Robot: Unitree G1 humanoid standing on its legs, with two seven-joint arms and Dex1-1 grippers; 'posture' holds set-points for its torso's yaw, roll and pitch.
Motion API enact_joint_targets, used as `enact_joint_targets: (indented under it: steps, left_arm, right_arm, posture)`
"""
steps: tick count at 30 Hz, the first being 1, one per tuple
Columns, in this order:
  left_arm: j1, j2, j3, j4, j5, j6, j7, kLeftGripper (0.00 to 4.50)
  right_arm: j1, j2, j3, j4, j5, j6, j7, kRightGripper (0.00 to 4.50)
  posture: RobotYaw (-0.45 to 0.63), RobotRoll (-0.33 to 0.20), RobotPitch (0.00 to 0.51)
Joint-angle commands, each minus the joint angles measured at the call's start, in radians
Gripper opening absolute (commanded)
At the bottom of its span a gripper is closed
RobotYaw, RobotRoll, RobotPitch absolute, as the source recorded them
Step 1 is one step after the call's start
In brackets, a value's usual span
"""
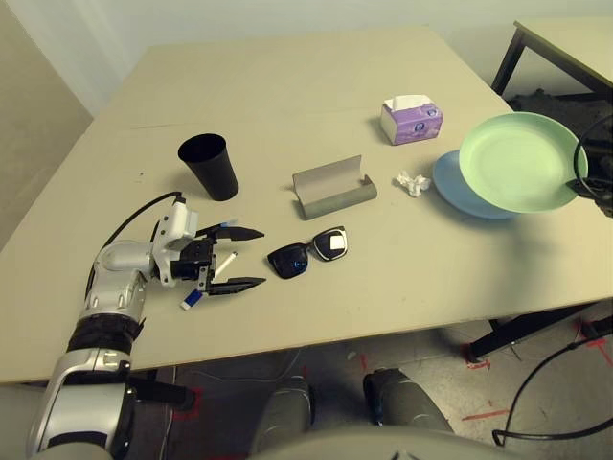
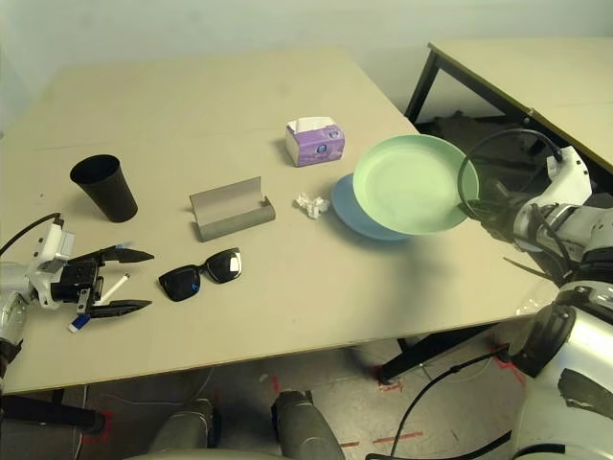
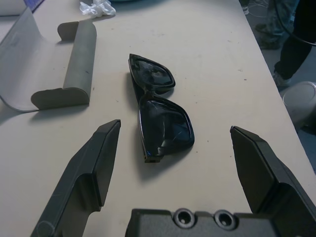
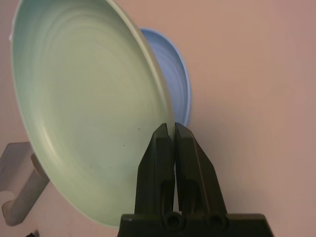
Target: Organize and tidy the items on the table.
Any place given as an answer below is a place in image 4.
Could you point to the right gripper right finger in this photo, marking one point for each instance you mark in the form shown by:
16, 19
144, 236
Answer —
195, 172

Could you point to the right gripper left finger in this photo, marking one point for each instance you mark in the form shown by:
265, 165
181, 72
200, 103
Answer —
154, 172

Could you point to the green plate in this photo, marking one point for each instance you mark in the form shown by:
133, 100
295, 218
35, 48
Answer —
86, 98

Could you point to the grey glasses case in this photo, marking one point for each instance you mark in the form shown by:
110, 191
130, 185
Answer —
17, 172

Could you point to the blue plate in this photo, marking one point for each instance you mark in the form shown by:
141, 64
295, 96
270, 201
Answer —
172, 74

